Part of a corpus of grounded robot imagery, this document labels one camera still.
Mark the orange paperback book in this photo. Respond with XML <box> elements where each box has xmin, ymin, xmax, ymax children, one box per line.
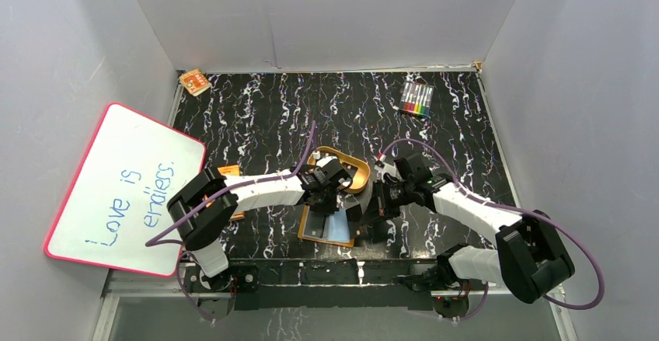
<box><xmin>205</xmin><ymin>164</ymin><xmax>246</xmax><ymax>222</ymax></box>

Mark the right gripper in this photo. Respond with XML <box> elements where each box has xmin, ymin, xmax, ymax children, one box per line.
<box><xmin>361</xmin><ymin>178</ymin><xmax>414</xmax><ymax>225</ymax></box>

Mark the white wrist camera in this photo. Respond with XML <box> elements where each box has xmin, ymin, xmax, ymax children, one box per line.
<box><xmin>374</xmin><ymin>155</ymin><xmax>400</xmax><ymax>179</ymax></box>
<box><xmin>315</xmin><ymin>154</ymin><xmax>338</xmax><ymax>168</ymax></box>

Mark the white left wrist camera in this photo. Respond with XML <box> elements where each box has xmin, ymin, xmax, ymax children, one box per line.
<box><xmin>315</xmin><ymin>154</ymin><xmax>338</xmax><ymax>168</ymax></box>

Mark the pink framed whiteboard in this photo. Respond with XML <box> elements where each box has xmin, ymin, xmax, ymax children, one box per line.
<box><xmin>44</xmin><ymin>103</ymin><xmax>206</xmax><ymax>277</ymax></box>

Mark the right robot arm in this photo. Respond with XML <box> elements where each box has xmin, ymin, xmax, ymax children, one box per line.
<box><xmin>347</xmin><ymin>154</ymin><xmax>575</xmax><ymax>304</ymax></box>

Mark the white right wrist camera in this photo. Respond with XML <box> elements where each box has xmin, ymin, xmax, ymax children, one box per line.
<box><xmin>374</xmin><ymin>155</ymin><xmax>400</xmax><ymax>179</ymax></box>

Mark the pack of coloured markers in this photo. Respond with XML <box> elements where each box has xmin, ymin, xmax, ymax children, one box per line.
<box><xmin>399</xmin><ymin>82</ymin><xmax>434</xmax><ymax>117</ymax></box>

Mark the tan oval tray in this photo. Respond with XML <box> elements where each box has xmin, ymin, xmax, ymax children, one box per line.
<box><xmin>307</xmin><ymin>146</ymin><xmax>371</xmax><ymax>195</ymax></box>

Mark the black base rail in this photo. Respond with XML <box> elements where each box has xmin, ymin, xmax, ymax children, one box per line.
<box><xmin>181</xmin><ymin>259</ymin><xmax>485</xmax><ymax>321</ymax></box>

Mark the orange leather card holder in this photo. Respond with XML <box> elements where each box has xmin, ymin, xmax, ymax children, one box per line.
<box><xmin>298</xmin><ymin>206</ymin><xmax>355</xmax><ymax>248</ymax></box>

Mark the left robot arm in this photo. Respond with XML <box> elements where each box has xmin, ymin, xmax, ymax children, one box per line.
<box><xmin>167</xmin><ymin>157</ymin><xmax>353</xmax><ymax>291</ymax></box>

